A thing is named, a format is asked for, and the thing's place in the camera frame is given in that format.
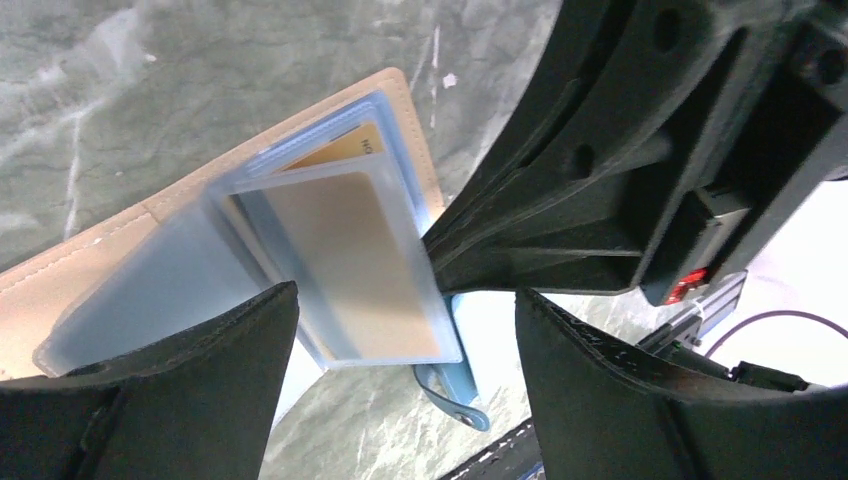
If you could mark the aluminium frame rail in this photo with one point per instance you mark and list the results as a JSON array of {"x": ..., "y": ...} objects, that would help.
[{"x": 702, "y": 314}]

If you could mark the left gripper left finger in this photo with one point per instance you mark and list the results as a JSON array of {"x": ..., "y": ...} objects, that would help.
[{"x": 195, "y": 405}]

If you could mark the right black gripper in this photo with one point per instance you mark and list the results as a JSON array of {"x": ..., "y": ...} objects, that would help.
[{"x": 543, "y": 208}]

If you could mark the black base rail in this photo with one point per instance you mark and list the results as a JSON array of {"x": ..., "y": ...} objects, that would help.
[{"x": 514, "y": 456}]

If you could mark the open blue card holder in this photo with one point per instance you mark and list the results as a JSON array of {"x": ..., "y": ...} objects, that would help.
[{"x": 451, "y": 387}]

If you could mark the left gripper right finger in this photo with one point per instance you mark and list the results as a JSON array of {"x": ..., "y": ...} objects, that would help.
[{"x": 605, "y": 409}]

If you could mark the gold card in sleeve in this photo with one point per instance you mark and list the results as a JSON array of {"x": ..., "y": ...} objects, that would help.
[{"x": 362, "y": 140}]

